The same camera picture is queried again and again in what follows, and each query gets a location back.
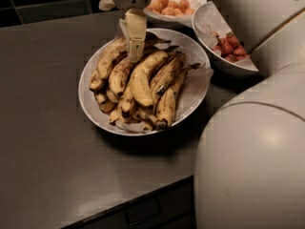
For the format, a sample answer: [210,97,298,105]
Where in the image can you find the banana with sticker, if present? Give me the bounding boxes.
[150,52,187,105]

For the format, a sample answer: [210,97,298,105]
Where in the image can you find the white strawberry bowl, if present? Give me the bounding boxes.
[191,0,260,78]

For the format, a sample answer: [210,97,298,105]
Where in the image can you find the central yellow banana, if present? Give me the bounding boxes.
[130,51,169,109]

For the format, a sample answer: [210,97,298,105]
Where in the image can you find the white paper under bananas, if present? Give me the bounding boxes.
[113,18,214,134]

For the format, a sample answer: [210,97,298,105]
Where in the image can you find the orange apricots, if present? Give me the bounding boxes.
[146,0,194,16]

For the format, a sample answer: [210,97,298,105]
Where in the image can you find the white banana bowl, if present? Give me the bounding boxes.
[78,28,213,136]

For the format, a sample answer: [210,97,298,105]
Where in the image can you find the left drawer handle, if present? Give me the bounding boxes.
[125,198,161,226]

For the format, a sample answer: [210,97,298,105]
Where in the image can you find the right long banana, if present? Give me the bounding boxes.
[155,63,200,130]

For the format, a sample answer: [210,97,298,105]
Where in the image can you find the red strawberries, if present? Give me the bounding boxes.
[212,31,250,63]

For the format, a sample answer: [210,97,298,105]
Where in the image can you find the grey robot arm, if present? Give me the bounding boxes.
[194,0,305,229]

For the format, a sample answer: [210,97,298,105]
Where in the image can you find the lower left bananas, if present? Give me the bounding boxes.
[79,71,156,135]

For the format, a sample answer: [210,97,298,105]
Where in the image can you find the white apricot bowl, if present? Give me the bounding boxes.
[142,0,208,30]

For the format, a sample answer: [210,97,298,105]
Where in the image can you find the paper liner in strawberry bowl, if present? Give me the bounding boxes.
[193,1,259,71]

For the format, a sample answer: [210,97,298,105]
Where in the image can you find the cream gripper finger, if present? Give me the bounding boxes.
[98,0,116,11]
[119,8,147,63]

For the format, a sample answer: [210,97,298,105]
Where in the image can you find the spotted banana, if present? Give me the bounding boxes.
[95,35,172,81]
[107,46,177,103]

